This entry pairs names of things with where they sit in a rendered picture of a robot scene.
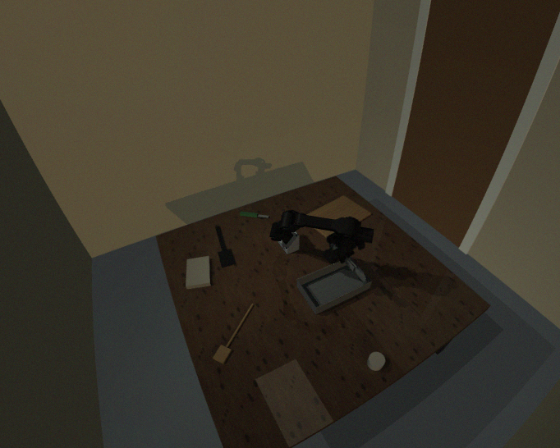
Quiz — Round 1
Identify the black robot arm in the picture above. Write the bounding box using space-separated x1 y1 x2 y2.
270 210 374 248

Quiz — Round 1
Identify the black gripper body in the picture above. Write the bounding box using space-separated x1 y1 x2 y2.
324 236 365 263

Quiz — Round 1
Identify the grey cylinder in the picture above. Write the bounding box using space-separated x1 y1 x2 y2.
367 351 385 371

